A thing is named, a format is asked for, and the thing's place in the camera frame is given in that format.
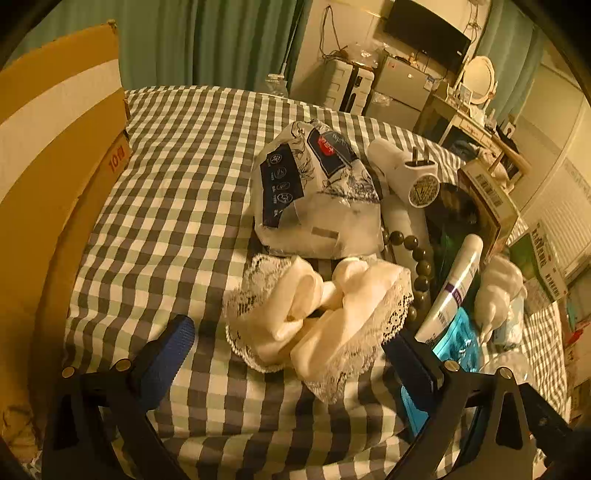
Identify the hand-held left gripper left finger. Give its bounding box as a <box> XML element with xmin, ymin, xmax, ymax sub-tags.
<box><xmin>41</xmin><ymin>315</ymin><xmax>197</xmax><ymax>480</ymax></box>

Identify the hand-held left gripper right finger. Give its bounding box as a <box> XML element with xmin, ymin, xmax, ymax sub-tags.
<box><xmin>381</xmin><ymin>330</ymin><xmax>573</xmax><ymax>480</ymax></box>

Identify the cream lace-trimmed cloth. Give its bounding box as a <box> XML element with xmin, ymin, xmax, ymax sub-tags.
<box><xmin>223</xmin><ymin>255</ymin><xmax>415</xmax><ymax>404</ymax></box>

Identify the white cream tube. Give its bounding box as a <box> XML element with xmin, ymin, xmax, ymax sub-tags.
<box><xmin>414</xmin><ymin>233</ymin><xmax>484</xmax><ymax>344</ymax></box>

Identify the dark bead bracelet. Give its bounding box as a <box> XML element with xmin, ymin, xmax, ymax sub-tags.
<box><xmin>382</xmin><ymin>230</ymin><xmax>435</xmax><ymax>324</ymax></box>

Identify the white printed plastic bag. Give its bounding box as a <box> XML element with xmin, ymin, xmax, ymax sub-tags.
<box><xmin>252</xmin><ymin>119</ymin><xmax>386</xmax><ymax>259</ymax></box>

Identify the brown cardboard box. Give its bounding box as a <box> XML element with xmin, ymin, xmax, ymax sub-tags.
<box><xmin>0</xmin><ymin>19</ymin><xmax>134</xmax><ymax>462</ymax></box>

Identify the turquoise blue packet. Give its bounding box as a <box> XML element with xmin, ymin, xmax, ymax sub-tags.
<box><xmin>399</xmin><ymin>307</ymin><xmax>483</xmax><ymax>435</ymax></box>

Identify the pale blue tissue packet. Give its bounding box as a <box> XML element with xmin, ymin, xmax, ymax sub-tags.
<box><xmin>492</xmin><ymin>295</ymin><xmax>527</xmax><ymax>347</ymax></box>

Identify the white plush toy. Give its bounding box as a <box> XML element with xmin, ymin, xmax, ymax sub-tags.
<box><xmin>473</xmin><ymin>254</ymin><xmax>527</xmax><ymax>342</ymax></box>

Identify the translucent white plastic tube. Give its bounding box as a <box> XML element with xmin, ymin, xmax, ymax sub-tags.
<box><xmin>383</xmin><ymin>203</ymin><xmax>432</xmax><ymax>278</ymax></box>

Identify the green barcode box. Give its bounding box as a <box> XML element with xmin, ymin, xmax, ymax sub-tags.
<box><xmin>508</xmin><ymin>222</ymin><xmax>568</xmax><ymax>315</ymax></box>

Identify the black glossy packet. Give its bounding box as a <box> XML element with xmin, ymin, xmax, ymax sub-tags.
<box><xmin>425</xmin><ymin>182</ymin><xmax>502</xmax><ymax>319</ymax></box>

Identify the brown barcode box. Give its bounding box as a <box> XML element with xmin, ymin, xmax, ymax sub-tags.
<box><xmin>457</xmin><ymin>159</ymin><xmax>520</xmax><ymax>259</ymax></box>

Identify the white handheld electric device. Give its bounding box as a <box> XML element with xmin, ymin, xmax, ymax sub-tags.
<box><xmin>367</xmin><ymin>138</ymin><xmax>441</xmax><ymax>208</ymax></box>

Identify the wooden chair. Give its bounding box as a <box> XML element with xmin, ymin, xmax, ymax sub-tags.
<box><xmin>480</xmin><ymin>131</ymin><xmax>532</xmax><ymax>185</ymax></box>

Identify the white louvred wardrobe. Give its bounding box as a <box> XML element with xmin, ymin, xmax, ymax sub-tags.
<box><xmin>508</xmin><ymin>60</ymin><xmax>591</xmax><ymax>282</ymax></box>

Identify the cream dressing table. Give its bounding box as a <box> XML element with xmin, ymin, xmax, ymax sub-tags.
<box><xmin>413</xmin><ymin>92</ymin><xmax>506</xmax><ymax>153</ymax></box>

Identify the clear plastic water bottle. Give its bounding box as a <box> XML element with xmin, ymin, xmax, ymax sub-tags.
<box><xmin>263</xmin><ymin>73</ymin><xmax>289</xmax><ymax>97</ymax></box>

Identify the grey fridge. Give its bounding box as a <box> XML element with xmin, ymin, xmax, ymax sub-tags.
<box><xmin>365</xmin><ymin>48</ymin><xmax>439</xmax><ymax>132</ymax></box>

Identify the white ribbed suitcase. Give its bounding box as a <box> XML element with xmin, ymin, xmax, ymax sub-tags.
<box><xmin>318</xmin><ymin>58</ymin><xmax>375</xmax><ymax>114</ymax></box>

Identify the oval white-framed mirror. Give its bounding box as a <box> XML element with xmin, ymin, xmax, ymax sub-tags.
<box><xmin>455</xmin><ymin>55</ymin><xmax>497</xmax><ymax>107</ymax></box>

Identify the wide green curtain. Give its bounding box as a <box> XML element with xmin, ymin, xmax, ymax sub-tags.
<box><xmin>14</xmin><ymin>0</ymin><xmax>305</xmax><ymax>100</ymax></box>

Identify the clear plastic bag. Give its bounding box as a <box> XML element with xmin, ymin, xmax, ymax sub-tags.
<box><xmin>342</xmin><ymin>41</ymin><xmax>384</xmax><ymax>68</ymax></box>

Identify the narrow green curtain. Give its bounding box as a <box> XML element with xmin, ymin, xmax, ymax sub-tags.
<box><xmin>475</xmin><ymin>18</ymin><xmax>543</xmax><ymax>112</ymax></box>

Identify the black wall television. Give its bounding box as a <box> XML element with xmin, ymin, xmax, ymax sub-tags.
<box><xmin>382</xmin><ymin>0</ymin><xmax>472</xmax><ymax>71</ymax></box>

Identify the hanging black cable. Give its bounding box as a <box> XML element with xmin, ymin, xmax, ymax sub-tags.
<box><xmin>321</xmin><ymin>6</ymin><xmax>347</xmax><ymax>58</ymax></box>

